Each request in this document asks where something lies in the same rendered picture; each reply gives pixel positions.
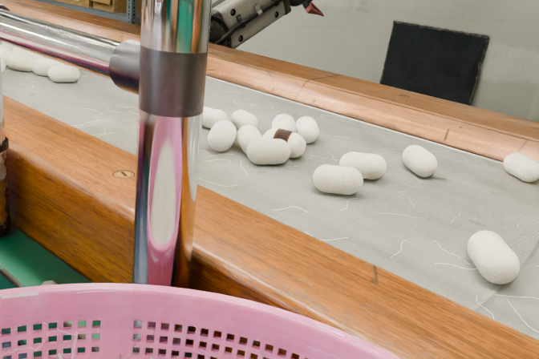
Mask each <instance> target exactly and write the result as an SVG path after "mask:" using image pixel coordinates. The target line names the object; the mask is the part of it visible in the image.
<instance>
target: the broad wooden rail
mask: <svg viewBox="0 0 539 359"><path fill-rule="evenodd" d="M0 4H3V5H4V6H5V7H7V8H8V9H9V10H10V11H12V12H15V13H18V14H23V15H26V16H29V17H32V18H37V19H40V20H43V21H46V22H52V23H54V24H58V25H60V26H66V27H69V28H72V29H75V30H81V31H83V32H87V33H90V34H95V35H98V36H101V37H105V38H109V39H113V40H116V41H119V42H122V41H126V40H129V39H134V40H138V41H140V33H141V26H137V25H134V24H131V23H127V22H121V21H117V20H114V19H110V18H105V17H101V16H98V15H93V14H88V13H84V12H81V11H77V10H72V9H67V8H64V7H61V6H55V5H51V4H48V3H45V2H38V1H35V0H0ZM206 76H209V77H211V78H215V79H220V80H222V81H226V82H228V83H233V84H236V85H239V86H242V87H247V88H249V89H253V90H255V91H260V92H263V93H266V94H269V95H274V96H277V97H280V98H283V99H288V100H291V101H294V102H296V103H301V104H305V105H307V106H310V107H315V108H318V109H321V110H324V111H329V112H332V113H335V114H338V115H343V116H346V117H348V118H352V119H357V120H359V121H362V122H365V123H370V124H373V125H376V126H379V127H384V128H386V129H390V130H393V131H397V132H400V133H404V134H406V135H411V136H414V137H417V138H420V139H425V140H427V141H431V142H433V143H438V144H442V145H444V146H447V147H452V148H455V149H458V150H461V151H466V152H469V153H472V154H475V155H479V156H483V157H485V158H489V159H493V160H496V161H499V162H502V163H503V162H504V160H505V157H506V156H507V155H510V154H512V153H520V154H522V155H523V156H525V157H527V158H529V159H532V160H535V161H537V162H538V163H539V122H535V121H532V120H527V119H522V118H518V117H515V116H511V115H505V114H501V113H498V112H495V111H489V110H485V109H482V108H478V107H472V106H469V105H465V104H462V103H456V102H452V101H448V100H445V99H439V98H436V97H432V96H429V95H422V94H419V93H415V92H412V91H406V90H402V89H399V88H395V87H389V86H386V85H383V84H379V83H373V82H369V81H366V80H362V79H357V78H353V77H349V76H345V75H340V74H336V73H333V72H329V71H323V70H319V69H316V68H313V67H307V66H303V65H299V64H296V63H290V62H287V61H283V60H280V59H276V58H270V57H266V56H263V55H259V54H254V53H250V52H246V51H243V50H237V49H233V48H230V47H227V46H220V45H217V44H213V43H210V42H209V49H208V59H207V70H206Z"/></svg>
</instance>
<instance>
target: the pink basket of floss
mask: <svg viewBox="0 0 539 359"><path fill-rule="evenodd" d="M65 321H72V327H63V322H65ZM79 321H87V326H79ZM93 321H101V323H100V325H97V326H93ZM135 321H143V322H142V326H135ZM55 322H57V328H53V329H49V323H55ZM148 322H156V327H155V328H154V327H148ZM162 323H167V324H169V329H163V328H162ZM37 324H42V329H38V330H33V325H37ZM24 325H26V331H25V332H18V326H24ZM176 325H183V327H182V330H177V329H175V326H176ZM189 326H192V327H196V331H195V332H189V330H188V327H189ZM7 328H10V333H8V334H2V329H7ZM202 329H208V330H209V335H208V334H203V333H201V330H202ZM215 331H218V332H222V334H221V337H217V336H214V333H215ZM93 333H100V339H92V334H93ZM228 333H229V334H233V335H235V337H234V340H231V339H228V338H227V336H228ZM78 334H86V339H81V340H78ZM134 334H141V339H133V338H134ZM63 335H71V340H68V341H64V340H63ZM148 335H155V337H154V341H153V340H147V336H148ZM53 336H57V341H51V342H49V337H53ZM160 336H165V337H168V341H161V340H160ZM38 337H41V338H42V343H36V344H34V338H38ZM174 337H178V338H181V339H180V343H176V342H173V340H174ZM241 337H245V338H248V340H247V343H244V342H240V340H241ZM25 339H26V345H18V341H19V340H25ZM187 339H189V340H194V342H193V345H188V344H186V343H187ZM9 341H11V347H8V348H2V343H4V342H9ZM200 341H203V342H207V345H206V347H202V346H200ZM253 341H260V342H261V344H260V347H258V346H255V345H253ZM213 344H216V345H220V347H219V350H218V349H213ZM267 344H268V345H272V346H273V347H274V348H273V351H271V350H268V349H266V345H267ZM225 346H227V347H230V348H233V350H232V352H231V353H229V352H226V351H225ZM81 347H86V348H85V353H78V348H81ZM91 347H99V352H92V351H91ZM133 347H140V352H132V349H133ZM68 348H71V353H63V349H68ZM146 348H153V353H146ZM51 349H57V354H55V355H49V350H51ZM160 349H166V354H160V353H159V350H160ZM239 349H240V350H243V351H245V356H242V355H238V350H239ZM279 349H284V350H286V355H283V354H280V353H279ZM173 350H176V351H179V356H175V355H172V351H173ZM37 351H42V356H40V357H34V352H37ZM185 352H187V353H192V357H185V356H184V355H185ZM20 353H27V358H23V359H197V357H198V354H201V355H205V359H211V357H217V359H253V358H250V357H251V353H254V354H257V355H258V356H257V359H264V357H267V358H269V359H293V358H292V355H293V353H296V354H297V355H300V356H299V359H306V358H308V359H400V358H398V357H396V356H394V355H392V354H390V353H389V352H387V351H385V350H383V349H381V348H379V347H377V346H374V345H372V344H370V343H368V342H366V341H364V340H362V339H359V338H357V337H355V336H353V335H350V334H349V333H345V332H343V331H341V330H339V329H336V328H334V327H331V326H329V325H326V324H323V323H321V322H319V321H315V320H312V319H310V318H308V317H304V316H302V315H299V314H297V313H292V312H289V311H286V310H284V309H279V308H276V307H273V306H270V305H264V304H262V303H258V302H255V301H249V300H246V299H242V298H238V297H234V296H227V295H223V294H219V293H214V292H205V291H200V290H195V289H189V288H176V287H168V286H160V285H149V284H114V283H91V284H52V285H41V286H32V287H24V288H9V289H3V290H0V359H2V357H4V356H9V355H11V359H18V355H19V354H20Z"/></svg>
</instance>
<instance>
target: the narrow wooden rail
mask: <svg viewBox="0 0 539 359"><path fill-rule="evenodd" d="M2 97H3V111H4V124H5V137H7V138H8V139H9V148H8V149H7V150H6V163H7V177H8V190H9V204H10V222H11V223H12V224H13V225H14V226H16V227H17V228H19V229H20V230H22V231H23V232H25V233H26V234H27V235H28V236H30V237H31V238H32V239H34V240H36V241H37V242H38V243H40V244H41V245H42V246H43V247H45V248H47V249H48V250H49V251H51V252H53V253H54V254H55V255H56V256H57V257H59V258H60V259H62V260H63V261H65V262H66V263H68V264H69V265H70V266H71V267H73V268H74V269H76V270H77V271H78V272H80V273H82V274H83V275H84V276H85V277H87V278H88V279H89V280H91V281H93V282H94V283H114V284H132V267H133V244H134V220H135V197H136V155H133V154H132V153H130V152H128V151H125V150H123V149H121V148H119V147H116V146H114V145H112V144H110V143H107V142H105V141H103V140H101V139H99V138H96V137H94V136H93V135H90V134H88V133H86V132H84V131H81V130H80V129H77V128H75V127H73V126H71V125H69V124H66V123H64V122H62V121H60V120H57V119H55V118H53V117H51V116H49V115H46V114H44V113H42V112H41V111H37V110H35V109H34V108H32V107H28V106H27V105H25V104H23V103H20V102H18V101H16V100H14V99H12V98H9V97H7V96H5V95H2ZM189 289H195V290H200V291H205V292H214V293H219V294H223V295H227V296H234V297H238V298H242V299H246V300H249V301H255V302H258V303H262V304H264V305H270V306H273V307H276V308H279V309H284V310H286V311H289V312H292V313H297V314H299V315H302V316H304V317H308V318H310V319H312V320H315V321H319V322H321V323H323V324H326V325H329V326H331V327H334V328H336V329H339V330H341V331H343V332H345V333H349V334H350V335H353V336H355V337H357V338H359V339H362V340H364V341H366V342H368V343H370V344H372V345H374V346H377V347H379V348H381V349H383V350H385V351H387V352H389V353H390V354H392V355H394V356H396V357H398V358H400V359H539V340H538V339H536V338H533V337H531V336H529V335H527V334H524V333H522V332H520V331H518V330H516V329H513V328H511V327H509V326H507V325H504V324H502V323H500V322H499V321H495V320H493V319H492V318H490V317H487V316H485V315H483V314H481V313H478V312H476V311H474V310H472V309H470V308H468V307H465V306H463V305H461V304H459V303H456V302H455V301H452V300H450V299H448V298H446V297H444V296H441V295H440V294H437V293H435V292H433V291H431V290H429V289H426V288H424V287H422V286H420V285H418V284H415V283H413V282H411V281H409V280H406V279H404V278H402V277H401V276H397V275H395V274H394V273H392V272H388V271H387V270H385V269H383V268H380V267H378V266H376V265H374V264H372V263H369V262H367V261H365V260H363V259H361V258H358V257H357V256H354V255H352V254H350V253H348V252H345V251H343V250H342V249H339V248H336V247H335V246H333V245H331V244H328V243H326V242H324V241H322V240H319V239H317V238H315V237H313V236H310V235H308V234H306V233H304V232H301V231H299V230H297V229H296V228H293V227H290V226H289V225H287V224H284V223H282V222H280V221H278V220H275V219H274V218H271V217H269V216H267V215H265V214H262V213H260V212H258V211H256V210H254V209H252V208H249V207H247V206H245V205H244V204H240V203H238V202H237V201H235V200H231V199H230V198H228V197H226V196H223V195H221V194H219V193H217V192H214V191H212V190H210V189H208V188H206V187H203V186H201V185H199V184H197V199H196V209H195V220H194V229H193V240H192V259H191V269H190V280H189Z"/></svg>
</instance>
